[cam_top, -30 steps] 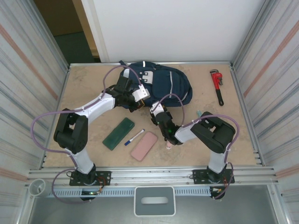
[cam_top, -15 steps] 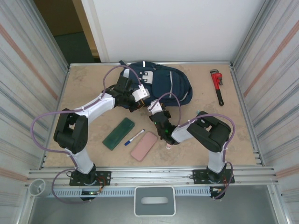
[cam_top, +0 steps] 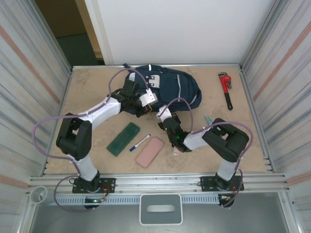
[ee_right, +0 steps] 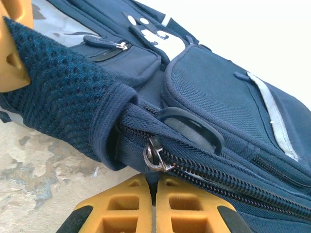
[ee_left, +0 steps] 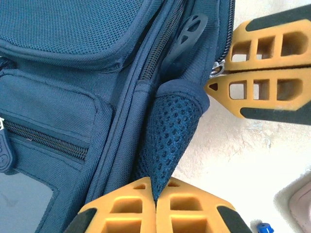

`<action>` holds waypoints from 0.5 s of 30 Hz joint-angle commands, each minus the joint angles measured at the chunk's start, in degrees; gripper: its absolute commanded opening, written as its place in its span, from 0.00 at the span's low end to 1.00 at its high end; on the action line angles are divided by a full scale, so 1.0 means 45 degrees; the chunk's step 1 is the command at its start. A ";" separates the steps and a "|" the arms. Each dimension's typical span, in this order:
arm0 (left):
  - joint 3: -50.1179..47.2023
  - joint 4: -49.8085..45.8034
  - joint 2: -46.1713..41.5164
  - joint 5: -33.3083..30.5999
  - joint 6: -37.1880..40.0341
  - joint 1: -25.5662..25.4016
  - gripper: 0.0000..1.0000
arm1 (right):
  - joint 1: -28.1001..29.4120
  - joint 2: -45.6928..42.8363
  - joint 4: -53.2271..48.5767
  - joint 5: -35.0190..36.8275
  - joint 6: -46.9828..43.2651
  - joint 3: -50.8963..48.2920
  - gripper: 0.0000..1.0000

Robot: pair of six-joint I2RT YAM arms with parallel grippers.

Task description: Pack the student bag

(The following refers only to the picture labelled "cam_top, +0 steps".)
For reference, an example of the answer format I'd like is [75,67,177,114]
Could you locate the blue whiteboard marker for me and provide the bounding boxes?
[129,133,151,152]

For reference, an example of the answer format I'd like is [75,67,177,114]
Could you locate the pink pencil case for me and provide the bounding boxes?
[136,136,164,168]

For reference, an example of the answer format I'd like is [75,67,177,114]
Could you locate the navy blue backpack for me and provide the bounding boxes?
[122,63,202,116]

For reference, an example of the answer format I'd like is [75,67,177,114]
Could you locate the green pencil case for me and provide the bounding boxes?
[106,122,141,158]

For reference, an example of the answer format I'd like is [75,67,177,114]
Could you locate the red pipe wrench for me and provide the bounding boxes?
[218,71,234,111]

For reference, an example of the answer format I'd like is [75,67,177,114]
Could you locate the white grey rectangular device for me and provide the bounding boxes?
[139,193,183,226]

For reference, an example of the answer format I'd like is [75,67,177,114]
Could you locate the small controller board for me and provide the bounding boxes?
[218,193,235,209]
[84,197,107,210]

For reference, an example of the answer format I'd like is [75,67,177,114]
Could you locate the white plastic pipe cup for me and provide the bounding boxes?
[30,185,53,204]

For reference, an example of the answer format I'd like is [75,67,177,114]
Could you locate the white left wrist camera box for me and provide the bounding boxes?
[138,88,159,107]

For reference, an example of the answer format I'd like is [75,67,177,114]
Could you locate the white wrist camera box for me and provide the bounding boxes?
[138,88,159,107]
[156,108,173,121]

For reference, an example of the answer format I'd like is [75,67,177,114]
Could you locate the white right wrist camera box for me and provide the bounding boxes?
[156,108,173,121]

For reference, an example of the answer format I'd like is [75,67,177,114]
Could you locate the aluminium table frame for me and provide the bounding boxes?
[28,63,292,194]

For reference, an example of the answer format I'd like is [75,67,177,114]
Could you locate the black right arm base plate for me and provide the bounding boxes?
[199,176,244,192]

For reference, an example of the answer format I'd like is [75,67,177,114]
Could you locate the white door frame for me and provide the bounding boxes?
[84,0,115,66]

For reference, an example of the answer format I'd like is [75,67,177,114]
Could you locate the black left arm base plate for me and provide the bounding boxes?
[72,178,116,194]

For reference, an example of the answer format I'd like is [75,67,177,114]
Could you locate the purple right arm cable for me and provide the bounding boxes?
[167,98,255,208]

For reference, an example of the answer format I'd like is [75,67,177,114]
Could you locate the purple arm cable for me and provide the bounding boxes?
[167,98,255,208]
[33,68,150,212]

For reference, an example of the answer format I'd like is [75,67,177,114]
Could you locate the slotted grey cable tray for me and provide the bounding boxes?
[52,195,221,206]

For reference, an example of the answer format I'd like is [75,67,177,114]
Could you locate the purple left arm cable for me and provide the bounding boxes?
[33,68,150,212]

